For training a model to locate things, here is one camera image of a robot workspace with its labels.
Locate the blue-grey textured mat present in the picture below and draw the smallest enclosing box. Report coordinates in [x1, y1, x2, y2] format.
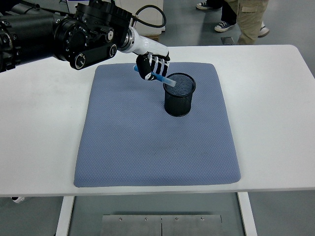
[73, 62, 242, 188]

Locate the grey metal plate with screws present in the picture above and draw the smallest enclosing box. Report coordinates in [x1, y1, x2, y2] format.
[161, 214, 222, 236]
[101, 214, 162, 236]

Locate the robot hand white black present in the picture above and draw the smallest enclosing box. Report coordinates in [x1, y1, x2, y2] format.
[132, 30, 172, 82]

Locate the white table leg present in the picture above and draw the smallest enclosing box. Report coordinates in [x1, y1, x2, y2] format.
[55, 196, 75, 236]
[236, 192, 258, 236]

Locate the person in beige trousers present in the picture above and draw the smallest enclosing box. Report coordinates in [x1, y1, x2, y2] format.
[226, 0, 270, 46]

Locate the person in blue sneakers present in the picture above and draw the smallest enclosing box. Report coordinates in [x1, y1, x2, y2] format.
[196, 0, 238, 32]

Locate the blue marker clear cap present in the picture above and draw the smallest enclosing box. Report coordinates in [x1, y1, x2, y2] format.
[133, 64, 177, 87]

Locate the white cabinet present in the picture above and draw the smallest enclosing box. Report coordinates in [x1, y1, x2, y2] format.
[134, 0, 166, 35]

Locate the black mesh pen holder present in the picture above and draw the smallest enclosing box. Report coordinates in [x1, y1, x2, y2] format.
[163, 72, 197, 117]

